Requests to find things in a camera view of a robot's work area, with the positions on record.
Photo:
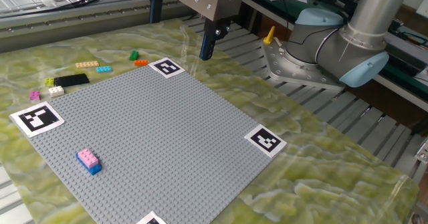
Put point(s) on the metal corner bracket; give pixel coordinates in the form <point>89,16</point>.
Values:
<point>423,152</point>

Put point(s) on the black Lego plate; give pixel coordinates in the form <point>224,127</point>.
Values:
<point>71,80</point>

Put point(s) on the yellow plastic tool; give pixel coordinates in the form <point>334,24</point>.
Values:
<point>269,36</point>

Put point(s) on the white Lego brick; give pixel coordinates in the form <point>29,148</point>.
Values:
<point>56,91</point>

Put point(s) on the black white fiducial marker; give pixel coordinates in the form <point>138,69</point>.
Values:
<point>36,118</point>
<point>265,140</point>
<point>151,220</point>
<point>166,67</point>

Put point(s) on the magenta Lego brick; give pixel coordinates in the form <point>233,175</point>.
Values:
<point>34,95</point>

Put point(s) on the grey Lego baseplate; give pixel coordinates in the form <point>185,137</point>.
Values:
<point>160,133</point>

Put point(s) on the blue Lego brick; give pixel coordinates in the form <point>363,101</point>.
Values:
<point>94,170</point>

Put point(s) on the pink Lego brick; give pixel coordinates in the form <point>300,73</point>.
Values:
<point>87,158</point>

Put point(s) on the black electronics box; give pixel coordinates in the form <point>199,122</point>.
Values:
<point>406,55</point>

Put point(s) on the orange Lego brick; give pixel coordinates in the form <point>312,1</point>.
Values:
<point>141,63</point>

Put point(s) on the tan Lego plate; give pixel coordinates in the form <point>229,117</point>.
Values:
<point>87,64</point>

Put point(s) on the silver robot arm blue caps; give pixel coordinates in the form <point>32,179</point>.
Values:
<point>368,10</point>

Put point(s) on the metal robot mounting plate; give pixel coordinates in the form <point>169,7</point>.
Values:
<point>284,73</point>

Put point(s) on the lime green Lego brick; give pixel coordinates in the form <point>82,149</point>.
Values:
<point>49,82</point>

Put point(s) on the cyan Lego plate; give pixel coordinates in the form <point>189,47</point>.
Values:
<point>104,69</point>

